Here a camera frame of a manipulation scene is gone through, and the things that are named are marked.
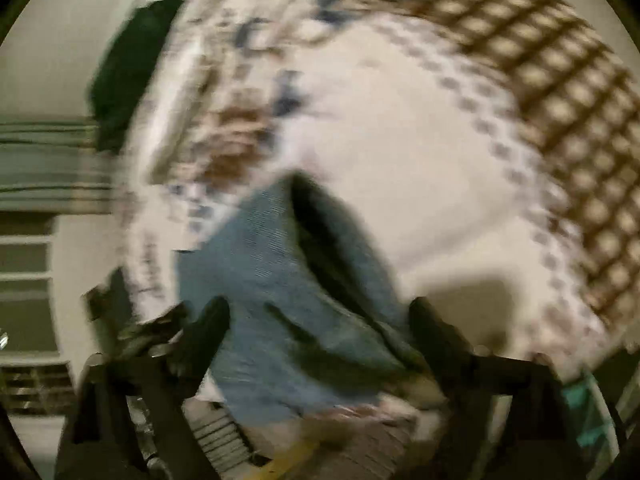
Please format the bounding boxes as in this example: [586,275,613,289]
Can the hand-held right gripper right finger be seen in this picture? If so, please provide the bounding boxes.
[409,296,591,480]

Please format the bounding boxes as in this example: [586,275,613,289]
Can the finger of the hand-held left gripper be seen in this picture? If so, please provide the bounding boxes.
[85,267,188,357]

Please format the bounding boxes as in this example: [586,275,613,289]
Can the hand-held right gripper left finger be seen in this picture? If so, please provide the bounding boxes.
[55,296,232,480]

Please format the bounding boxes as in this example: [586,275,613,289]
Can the blue jeans pants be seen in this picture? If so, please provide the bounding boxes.
[175,172,436,423]

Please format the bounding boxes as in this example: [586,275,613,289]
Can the person's fleece-clad legs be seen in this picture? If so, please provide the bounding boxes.
[240,400,481,480]

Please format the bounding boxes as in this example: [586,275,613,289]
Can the teal rack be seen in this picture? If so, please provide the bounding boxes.
[560,375,621,461]

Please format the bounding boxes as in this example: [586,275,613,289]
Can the floral bed sheet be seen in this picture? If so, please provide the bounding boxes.
[117,0,608,361]

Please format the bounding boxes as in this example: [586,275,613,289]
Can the grey-green curtain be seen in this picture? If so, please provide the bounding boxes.
[0,120,121,211]

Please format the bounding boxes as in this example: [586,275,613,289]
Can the dark green blanket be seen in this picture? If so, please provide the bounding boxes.
[87,0,188,153]

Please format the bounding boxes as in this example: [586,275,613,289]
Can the brown checked blanket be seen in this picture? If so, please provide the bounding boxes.
[290,0,640,331]

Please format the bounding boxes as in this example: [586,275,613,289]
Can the window with white frame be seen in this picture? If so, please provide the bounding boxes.
[0,215,63,356]

